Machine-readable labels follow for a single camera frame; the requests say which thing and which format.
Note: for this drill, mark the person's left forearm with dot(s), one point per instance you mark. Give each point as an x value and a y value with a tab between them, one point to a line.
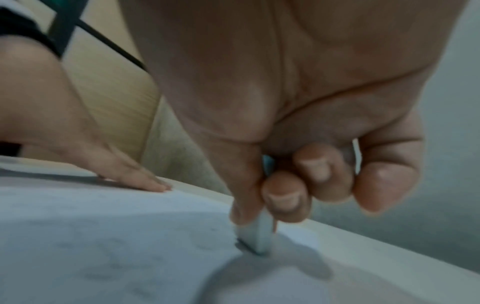
41	98

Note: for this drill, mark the white eraser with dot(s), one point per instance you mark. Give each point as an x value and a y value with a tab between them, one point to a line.
257	234

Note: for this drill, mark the person's left hand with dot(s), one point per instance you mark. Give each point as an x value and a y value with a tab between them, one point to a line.
108	160

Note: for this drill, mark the person's right hand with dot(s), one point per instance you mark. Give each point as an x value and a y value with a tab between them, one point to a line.
285	74

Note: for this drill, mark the white paper sheet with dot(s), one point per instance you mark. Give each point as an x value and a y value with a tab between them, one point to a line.
112	237

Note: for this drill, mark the black shirt sleeve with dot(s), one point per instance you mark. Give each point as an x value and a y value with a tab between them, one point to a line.
22	20

